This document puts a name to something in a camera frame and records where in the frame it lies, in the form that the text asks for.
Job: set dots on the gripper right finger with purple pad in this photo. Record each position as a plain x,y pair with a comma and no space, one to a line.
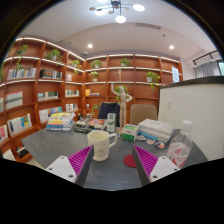
150,167

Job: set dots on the wooden wall bookshelf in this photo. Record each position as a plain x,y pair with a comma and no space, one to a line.
32,85

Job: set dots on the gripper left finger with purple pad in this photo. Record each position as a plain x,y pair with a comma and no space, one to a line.
73,168

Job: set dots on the green and white box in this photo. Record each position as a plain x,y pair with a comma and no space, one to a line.
130,132

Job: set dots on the white counter partition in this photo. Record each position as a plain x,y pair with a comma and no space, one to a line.
201,101

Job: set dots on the beige chair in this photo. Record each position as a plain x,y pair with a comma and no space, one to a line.
140,112

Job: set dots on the clear plastic water bottle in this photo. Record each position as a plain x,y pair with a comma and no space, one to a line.
181,144

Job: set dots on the stack of colourful books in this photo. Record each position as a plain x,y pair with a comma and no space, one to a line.
63,121

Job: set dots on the wooden artist mannequin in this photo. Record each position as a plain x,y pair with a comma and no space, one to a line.
124,99

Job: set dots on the dark flat book stack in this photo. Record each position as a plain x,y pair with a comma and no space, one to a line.
88,124

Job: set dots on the dark blue office chair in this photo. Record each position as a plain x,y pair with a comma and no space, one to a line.
109,107

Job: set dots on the red round coaster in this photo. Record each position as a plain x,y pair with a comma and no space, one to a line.
129,161

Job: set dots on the ceiling chandelier lamp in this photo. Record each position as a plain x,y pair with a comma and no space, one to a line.
112,6

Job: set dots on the small white green carton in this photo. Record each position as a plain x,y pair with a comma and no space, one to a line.
111,122

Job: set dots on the cream ceramic mug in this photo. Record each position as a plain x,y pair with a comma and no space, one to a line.
102,142

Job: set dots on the potted green plant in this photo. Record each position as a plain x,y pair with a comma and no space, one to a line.
96,63
54,55
21,51
94,75
153,79
124,62
76,64

